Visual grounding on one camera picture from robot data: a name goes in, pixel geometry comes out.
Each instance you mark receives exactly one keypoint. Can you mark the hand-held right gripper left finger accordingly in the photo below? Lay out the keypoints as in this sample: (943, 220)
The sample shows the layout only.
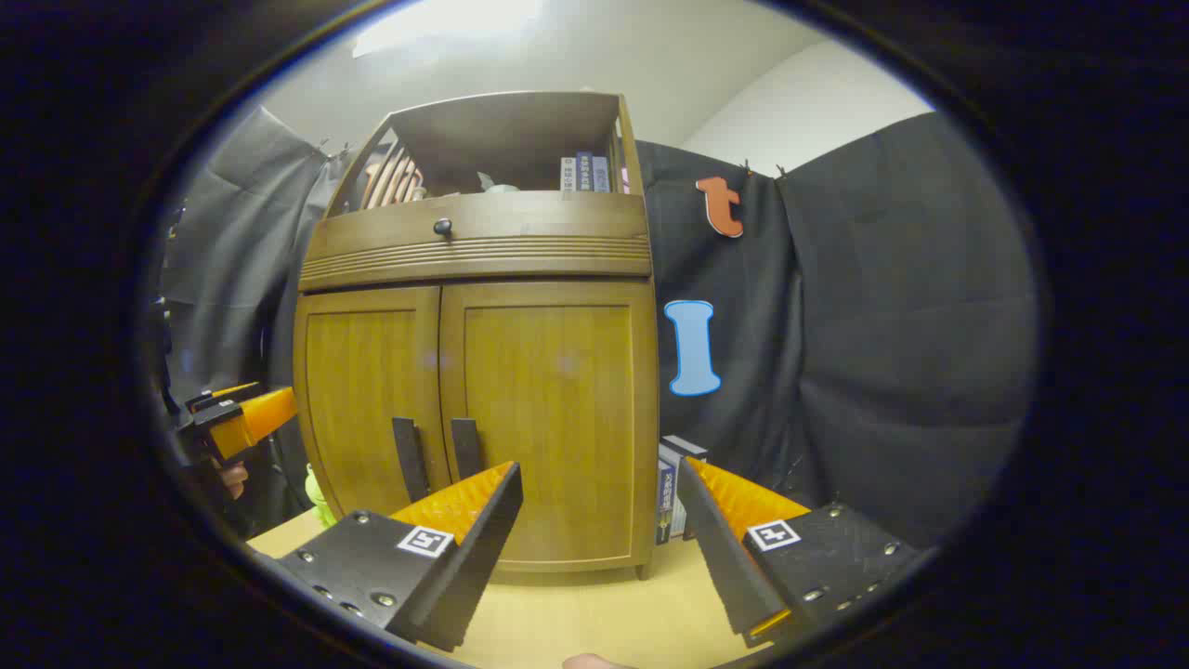
(469, 571)

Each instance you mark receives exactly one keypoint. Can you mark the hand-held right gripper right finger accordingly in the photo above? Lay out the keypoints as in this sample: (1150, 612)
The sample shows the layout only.
(720, 548)

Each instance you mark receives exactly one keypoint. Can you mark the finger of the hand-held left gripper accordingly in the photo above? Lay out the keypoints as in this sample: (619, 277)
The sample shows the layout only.
(223, 395)
(265, 415)

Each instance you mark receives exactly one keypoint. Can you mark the wooden shoe cabinet door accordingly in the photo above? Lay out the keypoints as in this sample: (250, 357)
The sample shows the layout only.
(557, 390)
(362, 390)

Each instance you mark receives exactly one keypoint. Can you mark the wooden double-door shoe cabinet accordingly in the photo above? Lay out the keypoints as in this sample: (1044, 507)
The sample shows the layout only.
(520, 125)

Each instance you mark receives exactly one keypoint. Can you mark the wooden cabinet drawer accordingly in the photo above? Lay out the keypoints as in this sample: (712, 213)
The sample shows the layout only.
(548, 218)

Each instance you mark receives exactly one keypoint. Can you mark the blue boxed book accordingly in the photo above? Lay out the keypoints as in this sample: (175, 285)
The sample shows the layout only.
(665, 502)

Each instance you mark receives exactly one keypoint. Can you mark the green toy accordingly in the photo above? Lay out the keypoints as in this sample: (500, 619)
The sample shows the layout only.
(320, 497)

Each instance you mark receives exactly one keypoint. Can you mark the white boxed book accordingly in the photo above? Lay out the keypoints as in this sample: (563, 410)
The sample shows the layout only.
(689, 451)

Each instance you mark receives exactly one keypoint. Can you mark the black round drawer knob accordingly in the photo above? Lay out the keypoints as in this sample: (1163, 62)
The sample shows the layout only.
(442, 227)

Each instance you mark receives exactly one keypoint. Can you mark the white figurine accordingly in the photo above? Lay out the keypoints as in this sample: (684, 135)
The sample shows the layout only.
(497, 186)

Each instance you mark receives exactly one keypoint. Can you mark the white spine book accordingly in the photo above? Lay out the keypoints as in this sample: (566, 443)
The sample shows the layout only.
(568, 175)

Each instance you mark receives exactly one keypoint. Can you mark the pale grey spine book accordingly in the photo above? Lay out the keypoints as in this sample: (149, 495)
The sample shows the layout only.
(602, 175)

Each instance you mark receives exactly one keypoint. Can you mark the dark blue spine book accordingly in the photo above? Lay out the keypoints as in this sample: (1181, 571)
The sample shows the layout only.
(585, 172)

